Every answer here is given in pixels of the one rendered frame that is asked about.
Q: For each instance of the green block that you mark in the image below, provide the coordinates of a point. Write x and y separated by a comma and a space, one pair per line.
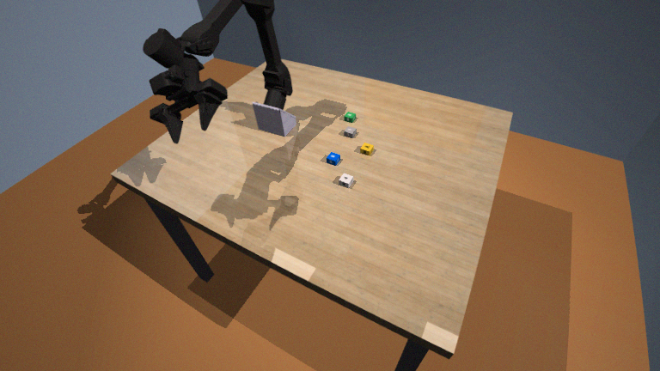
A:
350, 117

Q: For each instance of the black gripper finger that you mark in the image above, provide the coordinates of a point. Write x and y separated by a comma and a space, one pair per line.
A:
208, 105
172, 124

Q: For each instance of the yellow block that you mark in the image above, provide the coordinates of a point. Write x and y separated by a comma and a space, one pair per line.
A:
367, 149

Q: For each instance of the blue block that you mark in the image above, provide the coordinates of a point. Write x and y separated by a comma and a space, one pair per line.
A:
333, 158

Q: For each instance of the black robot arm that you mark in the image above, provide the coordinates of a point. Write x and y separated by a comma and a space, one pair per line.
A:
202, 39

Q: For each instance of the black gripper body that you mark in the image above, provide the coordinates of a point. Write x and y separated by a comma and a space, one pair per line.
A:
185, 98

